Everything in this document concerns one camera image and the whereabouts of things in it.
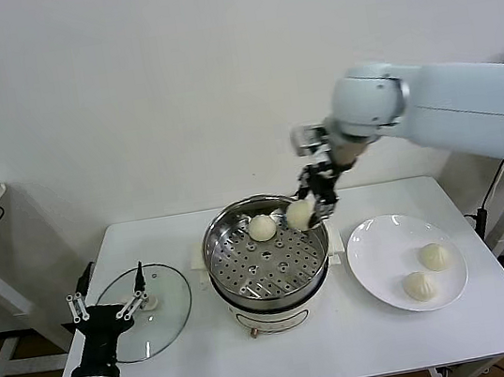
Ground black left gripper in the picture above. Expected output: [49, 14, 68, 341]
[53, 254, 160, 377]

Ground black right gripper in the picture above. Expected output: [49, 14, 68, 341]
[287, 160, 347, 233]

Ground white steamed baozi bun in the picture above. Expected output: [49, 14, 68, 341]
[283, 197, 320, 234]
[415, 239, 458, 275]
[400, 268, 442, 307]
[245, 212, 279, 245]

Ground round glass pot lid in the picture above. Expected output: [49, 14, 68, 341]
[89, 258, 202, 367]

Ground stainless steel steamer basket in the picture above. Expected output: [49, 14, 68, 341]
[196, 186, 339, 310]

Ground white round plate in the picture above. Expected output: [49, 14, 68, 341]
[342, 204, 474, 324]

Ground white electric cooking pot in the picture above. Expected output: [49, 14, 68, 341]
[187, 220, 357, 347]

